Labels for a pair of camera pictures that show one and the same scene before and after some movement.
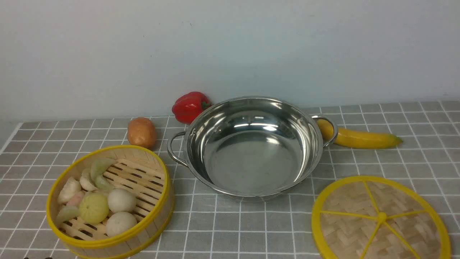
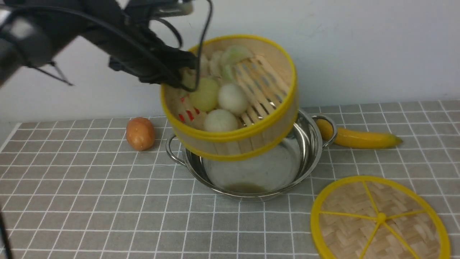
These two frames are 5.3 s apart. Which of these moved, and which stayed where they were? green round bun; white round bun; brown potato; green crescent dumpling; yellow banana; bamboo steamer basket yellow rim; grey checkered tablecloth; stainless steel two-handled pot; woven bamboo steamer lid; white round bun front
Moved: green crescent dumpling; white round bun; green round bun; white round bun front; bamboo steamer basket yellow rim
Stayed: woven bamboo steamer lid; brown potato; grey checkered tablecloth; yellow banana; stainless steel two-handled pot
